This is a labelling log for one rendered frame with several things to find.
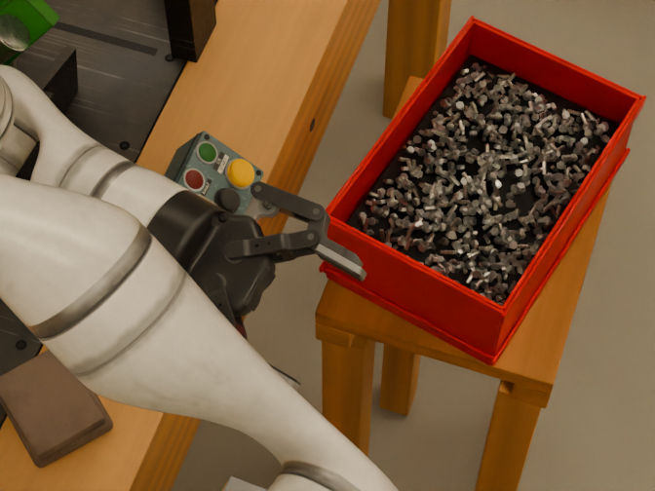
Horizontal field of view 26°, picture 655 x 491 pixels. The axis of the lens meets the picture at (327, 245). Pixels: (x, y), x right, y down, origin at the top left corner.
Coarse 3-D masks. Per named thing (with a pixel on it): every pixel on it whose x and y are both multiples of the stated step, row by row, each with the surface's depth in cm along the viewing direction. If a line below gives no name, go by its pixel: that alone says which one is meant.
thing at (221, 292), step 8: (208, 280) 102; (216, 280) 102; (208, 288) 102; (216, 288) 102; (224, 288) 102; (216, 296) 102; (224, 296) 102; (216, 304) 101; (224, 304) 101; (224, 312) 101; (232, 312) 102; (232, 320) 101; (240, 320) 104; (240, 328) 102
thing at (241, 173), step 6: (234, 162) 143; (240, 162) 143; (246, 162) 143; (228, 168) 143; (234, 168) 142; (240, 168) 143; (246, 168) 143; (252, 168) 144; (228, 174) 143; (234, 174) 142; (240, 174) 143; (246, 174) 143; (252, 174) 143; (234, 180) 142; (240, 180) 142; (246, 180) 143; (252, 180) 144; (240, 186) 143; (246, 186) 144
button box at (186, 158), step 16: (192, 144) 143; (224, 144) 144; (176, 160) 145; (192, 160) 141; (224, 160) 143; (176, 176) 141; (208, 176) 142; (224, 176) 143; (256, 176) 145; (208, 192) 141; (240, 192) 143; (240, 208) 143
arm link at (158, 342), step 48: (144, 288) 82; (192, 288) 85; (96, 336) 81; (144, 336) 82; (192, 336) 83; (240, 336) 87; (96, 384) 84; (144, 384) 83; (192, 384) 84; (240, 384) 86; (288, 384) 89; (288, 432) 88; (336, 432) 89; (336, 480) 89; (384, 480) 90
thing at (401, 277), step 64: (448, 64) 154; (512, 64) 157; (448, 128) 153; (512, 128) 152; (576, 128) 152; (384, 192) 149; (448, 192) 147; (512, 192) 148; (576, 192) 143; (384, 256) 141; (448, 256) 145; (512, 256) 144; (448, 320) 144; (512, 320) 143
